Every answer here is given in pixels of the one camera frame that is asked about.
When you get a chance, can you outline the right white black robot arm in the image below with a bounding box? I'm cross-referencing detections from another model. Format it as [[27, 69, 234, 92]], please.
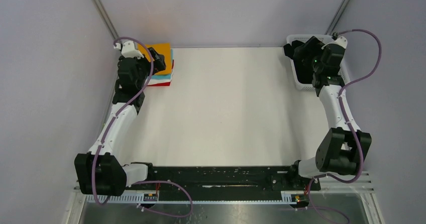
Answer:
[[283, 34, 372, 190]]

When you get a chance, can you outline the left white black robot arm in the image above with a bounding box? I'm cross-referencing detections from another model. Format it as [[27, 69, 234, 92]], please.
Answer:
[[74, 45, 168, 196]]

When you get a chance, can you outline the teal folded t shirt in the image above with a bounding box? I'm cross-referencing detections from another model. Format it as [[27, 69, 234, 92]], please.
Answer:
[[152, 49, 174, 81]]

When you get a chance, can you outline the orange folded t shirt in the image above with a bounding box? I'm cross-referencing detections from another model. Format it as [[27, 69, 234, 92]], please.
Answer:
[[146, 43, 171, 75]]

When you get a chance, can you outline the white folded t shirt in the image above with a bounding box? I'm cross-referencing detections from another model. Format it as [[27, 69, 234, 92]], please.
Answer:
[[147, 72, 173, 86]]

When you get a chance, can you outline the red folded t shirt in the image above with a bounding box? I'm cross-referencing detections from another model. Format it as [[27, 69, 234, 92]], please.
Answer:
[[146, 60, 175, 87]]

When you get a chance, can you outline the white plastic perforated basket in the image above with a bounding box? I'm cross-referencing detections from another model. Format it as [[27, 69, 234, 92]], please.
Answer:
[[286, 34, 351, 91]]

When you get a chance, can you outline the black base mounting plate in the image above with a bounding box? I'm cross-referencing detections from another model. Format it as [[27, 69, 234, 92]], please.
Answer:
[[129, 165, 310, 200]]

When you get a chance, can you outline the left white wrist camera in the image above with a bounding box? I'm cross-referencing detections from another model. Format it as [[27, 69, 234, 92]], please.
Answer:
[[114, 40, 145, 59]]

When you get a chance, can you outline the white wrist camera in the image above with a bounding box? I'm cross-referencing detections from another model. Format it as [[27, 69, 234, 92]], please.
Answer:
[[114, 40, 145, 59], [321, 36, 348, 50]]

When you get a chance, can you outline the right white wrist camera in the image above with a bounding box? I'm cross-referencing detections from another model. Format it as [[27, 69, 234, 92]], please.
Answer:
[[321, 36, 348, 50]]

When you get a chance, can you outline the right aluminium frame post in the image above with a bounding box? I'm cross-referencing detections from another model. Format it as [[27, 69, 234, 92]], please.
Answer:
[[325, 0, 351, 35]]

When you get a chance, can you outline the aluminium frame post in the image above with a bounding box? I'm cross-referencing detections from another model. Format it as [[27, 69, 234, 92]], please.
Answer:
[[325, 0, 351, 35], [91, 0, 119, 39]]

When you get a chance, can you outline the left aluminium frame post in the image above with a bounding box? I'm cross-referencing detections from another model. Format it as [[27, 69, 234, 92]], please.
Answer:
[[91, 0, 119, 39]]

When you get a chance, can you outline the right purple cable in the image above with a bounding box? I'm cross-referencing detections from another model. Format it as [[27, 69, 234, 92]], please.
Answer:
[[305, 29, 382, 224]]

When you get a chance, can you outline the white slotted cable duct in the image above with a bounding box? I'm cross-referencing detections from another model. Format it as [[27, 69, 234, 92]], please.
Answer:
[[85, 191, 308, 205]]

